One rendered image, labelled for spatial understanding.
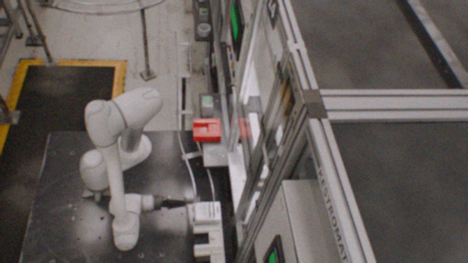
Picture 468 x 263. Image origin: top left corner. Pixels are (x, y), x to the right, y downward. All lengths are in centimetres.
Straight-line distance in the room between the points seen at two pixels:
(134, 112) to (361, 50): 89
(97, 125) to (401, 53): 108
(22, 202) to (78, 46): 171
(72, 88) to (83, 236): 186
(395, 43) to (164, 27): 336
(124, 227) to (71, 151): 80
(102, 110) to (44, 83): 234
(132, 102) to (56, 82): 229
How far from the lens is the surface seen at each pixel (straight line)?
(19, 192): 319
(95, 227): 217
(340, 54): 106
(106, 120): 151
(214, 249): 187
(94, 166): 204
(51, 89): 374
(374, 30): 120
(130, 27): 429
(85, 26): 436
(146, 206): 193
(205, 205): 190
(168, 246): 209
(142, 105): 154
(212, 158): 206
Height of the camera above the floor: 265
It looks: 53 degrees down
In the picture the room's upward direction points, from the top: 11 degrees clockwise
